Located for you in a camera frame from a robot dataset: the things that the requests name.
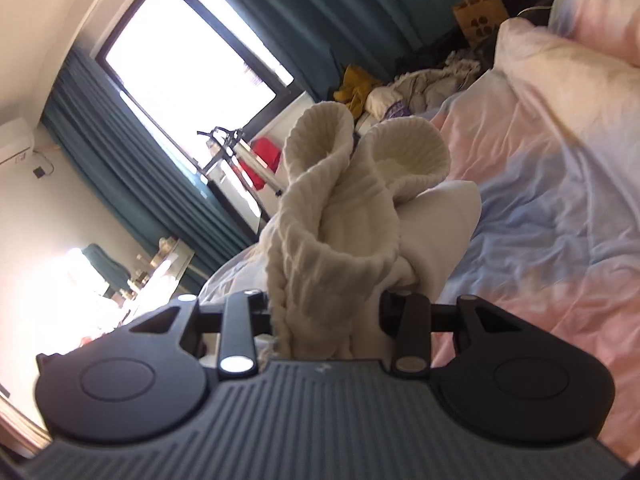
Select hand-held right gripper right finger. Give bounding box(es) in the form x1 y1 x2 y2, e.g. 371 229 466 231
378 291 523 380

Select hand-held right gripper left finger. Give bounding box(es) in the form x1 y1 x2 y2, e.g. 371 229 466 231
127 287 276 380

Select cream sweatpants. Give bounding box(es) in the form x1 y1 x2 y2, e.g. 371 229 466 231
257 101 452 362

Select pile of light clothes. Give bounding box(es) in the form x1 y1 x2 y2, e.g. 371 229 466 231
364 52 484 121

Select white vanity desk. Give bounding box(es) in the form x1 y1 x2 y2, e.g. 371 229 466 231
74 244 196 347

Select gold tissue box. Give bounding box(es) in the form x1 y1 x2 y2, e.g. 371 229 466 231
152 237 181 266

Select black framed white board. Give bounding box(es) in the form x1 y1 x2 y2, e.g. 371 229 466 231
205 157 264 234

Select wavy framed mirror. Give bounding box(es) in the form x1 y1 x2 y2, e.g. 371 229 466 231
82 242 132 286

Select red garment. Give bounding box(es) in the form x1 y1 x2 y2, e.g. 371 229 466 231
249 137 284 192

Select pastel pink duvet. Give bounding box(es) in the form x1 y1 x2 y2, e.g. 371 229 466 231
200 10 640 461

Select yellow cloth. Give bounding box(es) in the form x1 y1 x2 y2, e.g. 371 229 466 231
333 63 384 116

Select black framed window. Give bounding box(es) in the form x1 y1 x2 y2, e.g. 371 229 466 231
92 0 307 174

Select white air conditioner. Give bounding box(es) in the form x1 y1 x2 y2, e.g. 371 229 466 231
0 117 37 167

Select brown paper bag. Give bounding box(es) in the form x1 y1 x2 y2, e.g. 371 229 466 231
452 0 511 46

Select pastel pillow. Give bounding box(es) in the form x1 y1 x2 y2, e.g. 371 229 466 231
547 0 640 69

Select black air conditioner cable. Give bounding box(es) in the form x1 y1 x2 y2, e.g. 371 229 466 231
32 147 56 174

